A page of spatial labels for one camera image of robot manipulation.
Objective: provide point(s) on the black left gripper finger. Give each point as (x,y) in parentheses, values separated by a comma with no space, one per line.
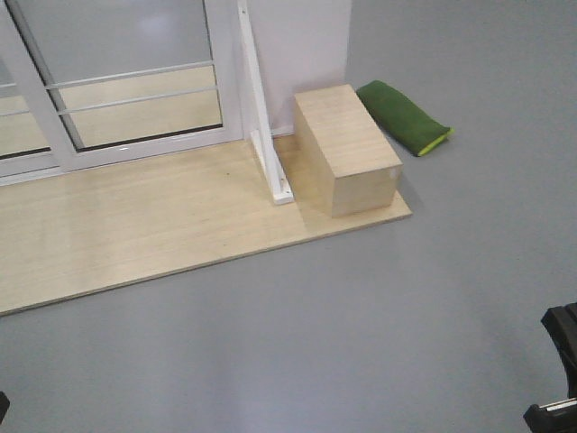
(4,406)

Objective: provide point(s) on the white framed sliding glass door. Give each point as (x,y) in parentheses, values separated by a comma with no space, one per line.
(133,79)

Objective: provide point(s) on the white fixed glass door panel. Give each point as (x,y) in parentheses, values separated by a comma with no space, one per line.
(33,144)

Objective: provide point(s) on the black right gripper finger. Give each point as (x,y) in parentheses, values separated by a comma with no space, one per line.
(556,417)

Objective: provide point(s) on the green sandbag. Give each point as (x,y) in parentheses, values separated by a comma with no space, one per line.
(403,119)

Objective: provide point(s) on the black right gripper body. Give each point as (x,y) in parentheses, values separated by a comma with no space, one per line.
(560,323)

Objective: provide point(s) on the light wooden box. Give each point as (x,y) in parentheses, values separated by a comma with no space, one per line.
(355,167)

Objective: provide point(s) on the light wooden base board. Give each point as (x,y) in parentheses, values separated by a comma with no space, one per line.
(80,233)

